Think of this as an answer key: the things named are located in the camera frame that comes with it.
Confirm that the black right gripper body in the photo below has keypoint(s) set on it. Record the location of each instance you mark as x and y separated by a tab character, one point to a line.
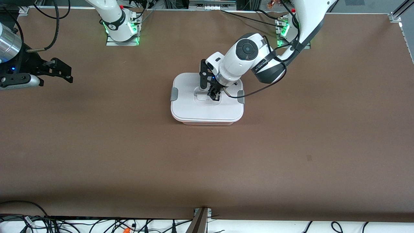
26	63

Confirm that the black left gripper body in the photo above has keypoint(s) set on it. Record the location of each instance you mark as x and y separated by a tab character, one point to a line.
216	88

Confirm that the white box lid grey clips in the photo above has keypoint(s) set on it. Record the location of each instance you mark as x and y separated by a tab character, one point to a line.
207	110

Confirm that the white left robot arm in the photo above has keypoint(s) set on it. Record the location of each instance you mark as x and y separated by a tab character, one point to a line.
234	64

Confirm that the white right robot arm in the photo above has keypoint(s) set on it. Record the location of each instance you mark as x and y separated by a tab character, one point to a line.
114	14

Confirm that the pink storage box base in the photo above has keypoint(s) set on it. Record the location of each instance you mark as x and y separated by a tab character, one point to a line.
207	123

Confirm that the white power strip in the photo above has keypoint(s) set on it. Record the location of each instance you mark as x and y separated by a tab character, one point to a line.
212	6

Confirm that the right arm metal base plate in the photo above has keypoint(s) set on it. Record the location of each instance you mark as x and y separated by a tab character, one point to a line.
111	43

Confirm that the aluminium frame corner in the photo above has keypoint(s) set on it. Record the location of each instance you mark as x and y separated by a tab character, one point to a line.
23	10
395	16

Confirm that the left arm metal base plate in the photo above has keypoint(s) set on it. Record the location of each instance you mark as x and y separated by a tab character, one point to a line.
280	43

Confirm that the aluminium profile post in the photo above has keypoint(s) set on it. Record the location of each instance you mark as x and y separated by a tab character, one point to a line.
198	223

